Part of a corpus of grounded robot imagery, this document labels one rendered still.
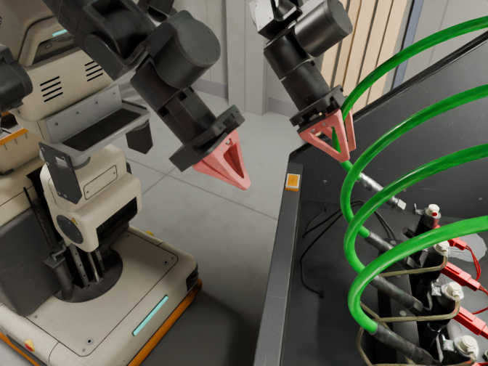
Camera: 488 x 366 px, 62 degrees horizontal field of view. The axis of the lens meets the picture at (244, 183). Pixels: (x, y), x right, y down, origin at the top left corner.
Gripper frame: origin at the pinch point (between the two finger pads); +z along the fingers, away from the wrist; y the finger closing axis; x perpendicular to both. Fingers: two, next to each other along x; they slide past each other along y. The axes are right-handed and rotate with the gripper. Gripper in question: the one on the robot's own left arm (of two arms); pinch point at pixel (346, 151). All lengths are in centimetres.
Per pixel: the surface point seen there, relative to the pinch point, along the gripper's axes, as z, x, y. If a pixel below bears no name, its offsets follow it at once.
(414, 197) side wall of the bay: 27, 6, 42
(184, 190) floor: 0, 141, 124
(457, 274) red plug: 23.7, -5.5, -3.1
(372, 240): 13.1, 2.1, -5.0
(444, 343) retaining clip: 22.7, -4.1, -18.1
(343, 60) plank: -12, 39, 188
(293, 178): 4.8, 23.2, 24.6
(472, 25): -6.9, -22.0, -2.0
